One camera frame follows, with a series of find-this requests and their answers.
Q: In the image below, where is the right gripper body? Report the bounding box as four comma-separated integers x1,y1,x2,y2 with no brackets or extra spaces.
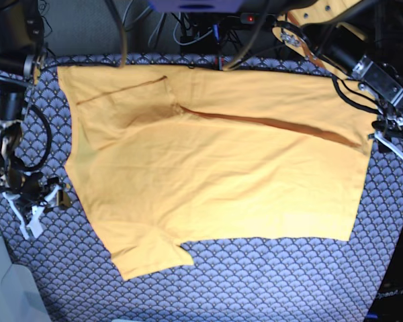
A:
0,170,59,207

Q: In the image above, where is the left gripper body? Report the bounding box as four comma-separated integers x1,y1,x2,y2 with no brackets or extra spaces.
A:
371,111,403,139

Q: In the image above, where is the yellow T-shirt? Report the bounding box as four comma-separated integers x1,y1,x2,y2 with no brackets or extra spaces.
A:
58,65,375,280

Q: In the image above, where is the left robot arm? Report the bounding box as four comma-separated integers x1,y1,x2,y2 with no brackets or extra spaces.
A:
272,1,403,161

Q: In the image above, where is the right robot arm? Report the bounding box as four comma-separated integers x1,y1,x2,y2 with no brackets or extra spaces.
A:
0,1,71,239

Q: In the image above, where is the white plastic bin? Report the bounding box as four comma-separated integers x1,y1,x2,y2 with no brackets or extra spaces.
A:
0,232,51,321

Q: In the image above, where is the black OpenArm base box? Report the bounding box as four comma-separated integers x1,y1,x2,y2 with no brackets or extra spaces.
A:
365,228,403,321

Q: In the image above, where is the black power strip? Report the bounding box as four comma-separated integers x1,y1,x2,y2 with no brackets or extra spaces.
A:
239,12,277,25

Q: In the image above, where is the red black table clamp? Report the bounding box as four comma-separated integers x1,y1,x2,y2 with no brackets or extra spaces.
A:
215,56,224,70

